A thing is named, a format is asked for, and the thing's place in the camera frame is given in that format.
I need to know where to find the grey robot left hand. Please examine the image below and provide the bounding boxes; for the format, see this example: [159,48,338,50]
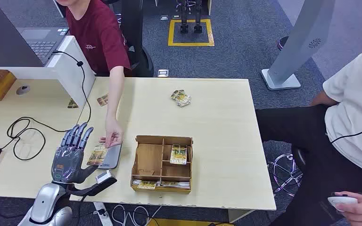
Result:
[50,122,100,185]

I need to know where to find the white handheld remote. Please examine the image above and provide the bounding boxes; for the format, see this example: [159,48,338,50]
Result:
[327,195,358,213]

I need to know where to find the brown gold ID card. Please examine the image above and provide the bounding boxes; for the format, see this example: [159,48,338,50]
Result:
[86,145,108,166]

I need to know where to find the grey white card reader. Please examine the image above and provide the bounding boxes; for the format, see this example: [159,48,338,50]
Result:
[98,142,123,170]

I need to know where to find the upright gold room key card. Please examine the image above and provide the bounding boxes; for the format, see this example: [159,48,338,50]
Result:
[170,144,188,165]

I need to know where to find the stacked white key cards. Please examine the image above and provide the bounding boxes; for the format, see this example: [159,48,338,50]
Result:
[159,181,190,189]

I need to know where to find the person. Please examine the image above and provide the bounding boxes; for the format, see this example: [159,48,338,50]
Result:
[55,0,132,149]
[255,40,362,226]

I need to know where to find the wooden compartment organizer box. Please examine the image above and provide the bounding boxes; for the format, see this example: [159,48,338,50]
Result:
[130,135,194,194]

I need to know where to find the white power strip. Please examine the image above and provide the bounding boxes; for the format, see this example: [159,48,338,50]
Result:
[93,202,114,226]

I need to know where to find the black office chair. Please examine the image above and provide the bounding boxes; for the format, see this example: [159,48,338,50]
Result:
[101,0,154,78]

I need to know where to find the white desk divider shelf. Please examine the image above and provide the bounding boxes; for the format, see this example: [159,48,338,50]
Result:
[0,36,96,108]

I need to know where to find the chrome chair base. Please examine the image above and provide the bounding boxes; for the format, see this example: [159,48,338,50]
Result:
[267,146,306,198]

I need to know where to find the black robot leg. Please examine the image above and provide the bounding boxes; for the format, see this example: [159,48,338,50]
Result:
[194,0,204,34]
[180,0,189,34]

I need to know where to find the dark grey laptop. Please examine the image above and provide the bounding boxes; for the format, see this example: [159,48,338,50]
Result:
[0,0,70,68]

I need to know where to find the grey kiosk stand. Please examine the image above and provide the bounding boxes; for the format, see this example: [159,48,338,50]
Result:
[261,0,336,91]

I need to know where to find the dark round floor base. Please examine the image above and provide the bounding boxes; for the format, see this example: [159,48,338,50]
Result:
[277,35,290,51]

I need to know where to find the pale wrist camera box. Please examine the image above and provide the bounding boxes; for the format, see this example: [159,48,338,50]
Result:
[70,169,118,197]

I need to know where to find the white cables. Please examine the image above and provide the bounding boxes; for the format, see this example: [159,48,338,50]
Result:
[110,204,163,226]

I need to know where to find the black laptop power cable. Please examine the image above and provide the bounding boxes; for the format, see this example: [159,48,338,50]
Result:
[7,49,92,162]

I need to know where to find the thin black cable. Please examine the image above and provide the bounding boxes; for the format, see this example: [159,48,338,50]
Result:
[330,121,362,144]

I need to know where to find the grey desk cable grommet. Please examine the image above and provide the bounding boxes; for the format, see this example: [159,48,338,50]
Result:
[16,85,31,96]

